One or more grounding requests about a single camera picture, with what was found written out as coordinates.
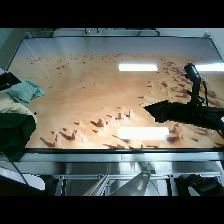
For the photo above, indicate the teal garment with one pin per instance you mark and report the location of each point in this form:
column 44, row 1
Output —
column 26, row 92

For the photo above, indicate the black garment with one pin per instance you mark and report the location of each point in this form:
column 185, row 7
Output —
column 7, row 81

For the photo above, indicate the beige garment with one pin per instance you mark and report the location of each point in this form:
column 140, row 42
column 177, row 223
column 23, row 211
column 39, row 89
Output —
column 13, row 106

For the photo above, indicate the silver frame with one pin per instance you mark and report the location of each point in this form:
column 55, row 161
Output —
column 100, row 166

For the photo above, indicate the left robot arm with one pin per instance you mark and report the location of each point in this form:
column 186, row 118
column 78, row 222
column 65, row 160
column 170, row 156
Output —
column 20, row 188

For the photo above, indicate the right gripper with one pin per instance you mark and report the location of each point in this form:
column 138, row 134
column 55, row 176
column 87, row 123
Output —
column 163, row 111

